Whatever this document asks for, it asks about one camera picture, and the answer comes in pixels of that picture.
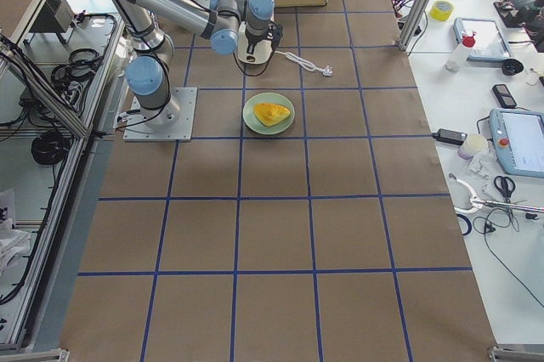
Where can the orange triangular pastry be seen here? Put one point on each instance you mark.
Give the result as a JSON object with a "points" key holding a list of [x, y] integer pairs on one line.
{"points": [[270, 114]]}

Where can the black power adapter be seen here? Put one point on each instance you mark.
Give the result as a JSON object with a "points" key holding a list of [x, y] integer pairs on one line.
{"points": [[448, 136]]}

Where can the clear bottle red cap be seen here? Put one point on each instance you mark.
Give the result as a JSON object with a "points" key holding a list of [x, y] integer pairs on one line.
{"points": [[460, 54]]}

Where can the white paper cup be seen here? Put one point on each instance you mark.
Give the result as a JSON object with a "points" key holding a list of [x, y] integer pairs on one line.
{"points": [[472, 145]]}

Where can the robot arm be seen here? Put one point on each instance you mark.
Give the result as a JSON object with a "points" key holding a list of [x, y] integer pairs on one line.
{"points": [[148, 74]]}

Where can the teach pendant tablet far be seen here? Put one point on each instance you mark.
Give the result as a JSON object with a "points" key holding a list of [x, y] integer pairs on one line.
{"points": [[490, 43]]}

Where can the light green plate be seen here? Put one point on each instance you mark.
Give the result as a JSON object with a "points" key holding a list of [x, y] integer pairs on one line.
{"points": [[255, 125]]}

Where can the black scissors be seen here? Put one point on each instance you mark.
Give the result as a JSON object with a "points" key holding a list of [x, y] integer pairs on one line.
{"points": [[505, 186]]}

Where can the white two-slot toaster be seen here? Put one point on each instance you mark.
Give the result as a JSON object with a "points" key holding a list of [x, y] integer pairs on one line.
{"points": [[263, 50]]}

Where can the yellow tape roll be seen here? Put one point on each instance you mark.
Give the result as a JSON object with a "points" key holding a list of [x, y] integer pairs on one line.
{"points": [[441, 10]]}

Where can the teach pendant tablet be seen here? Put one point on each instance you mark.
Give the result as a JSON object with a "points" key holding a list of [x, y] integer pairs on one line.
{"points": [[490, 43], [517, 136]]}

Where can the teach pendant tablet near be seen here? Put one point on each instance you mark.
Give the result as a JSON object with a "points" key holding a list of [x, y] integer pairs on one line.
{"points": [[517, 136]]}

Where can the aluminium frame post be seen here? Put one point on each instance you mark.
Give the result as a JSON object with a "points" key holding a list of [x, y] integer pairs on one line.
{"points": [[418, 1]]}

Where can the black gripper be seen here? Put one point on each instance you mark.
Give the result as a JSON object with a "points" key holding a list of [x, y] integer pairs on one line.
{"points": [[253, 42]]}

